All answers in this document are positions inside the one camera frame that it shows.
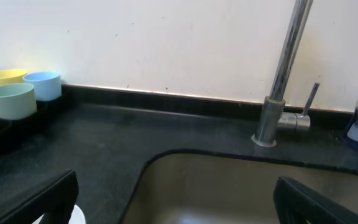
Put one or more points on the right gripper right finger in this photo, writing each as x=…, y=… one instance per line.
x=303, y=205

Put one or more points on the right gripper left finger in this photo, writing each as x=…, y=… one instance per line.
x=36, y=199

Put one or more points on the white cup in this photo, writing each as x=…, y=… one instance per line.
x=79, y=216

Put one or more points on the steel sink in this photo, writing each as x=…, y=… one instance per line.
x=228, y=193

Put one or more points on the steel tap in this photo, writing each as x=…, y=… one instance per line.
x=269, y=121

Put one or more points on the green cup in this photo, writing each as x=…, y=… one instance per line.
x=12, y=104

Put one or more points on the blue cup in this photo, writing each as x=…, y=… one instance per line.
x=45, y=88

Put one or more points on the yellow cup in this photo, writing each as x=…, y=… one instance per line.
x=6, y=77

